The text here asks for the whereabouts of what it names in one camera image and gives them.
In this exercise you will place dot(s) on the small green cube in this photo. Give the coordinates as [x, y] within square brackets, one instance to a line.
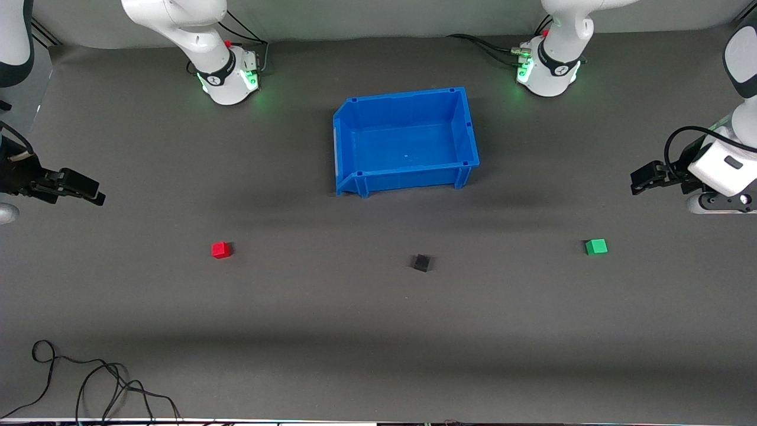
[596, 247]

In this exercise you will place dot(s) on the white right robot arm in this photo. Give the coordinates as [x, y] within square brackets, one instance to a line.
[201, 35]

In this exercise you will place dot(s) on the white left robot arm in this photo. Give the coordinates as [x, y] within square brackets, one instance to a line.
[556, 65]

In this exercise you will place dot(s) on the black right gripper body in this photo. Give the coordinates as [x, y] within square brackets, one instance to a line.
[16, 175]

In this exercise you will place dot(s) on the dark grey table mat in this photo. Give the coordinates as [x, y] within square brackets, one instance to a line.
[355, 325]

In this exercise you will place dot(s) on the blue plastic storage bin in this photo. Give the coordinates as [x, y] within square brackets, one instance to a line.
[408, 148]

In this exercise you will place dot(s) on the small black cube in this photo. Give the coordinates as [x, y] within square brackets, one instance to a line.
[421, 263]

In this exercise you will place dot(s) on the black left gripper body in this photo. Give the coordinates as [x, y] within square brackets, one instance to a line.
[676, 173]

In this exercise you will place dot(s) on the small red cube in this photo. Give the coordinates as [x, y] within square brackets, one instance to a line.
[221, 250]

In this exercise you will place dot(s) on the black frame rail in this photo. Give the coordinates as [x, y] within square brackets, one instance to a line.
[44, 32]

